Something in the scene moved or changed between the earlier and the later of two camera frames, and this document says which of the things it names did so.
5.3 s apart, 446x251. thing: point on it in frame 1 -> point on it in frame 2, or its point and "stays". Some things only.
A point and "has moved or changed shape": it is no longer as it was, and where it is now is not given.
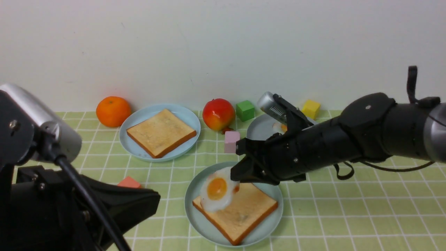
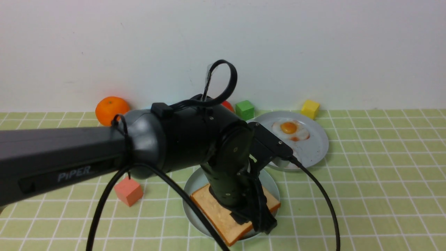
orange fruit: (113, 112) stays
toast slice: (160, 132) has moved or changed shape
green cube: (245, 111) stays
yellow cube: (310, 108) stays
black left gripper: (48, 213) -> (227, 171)
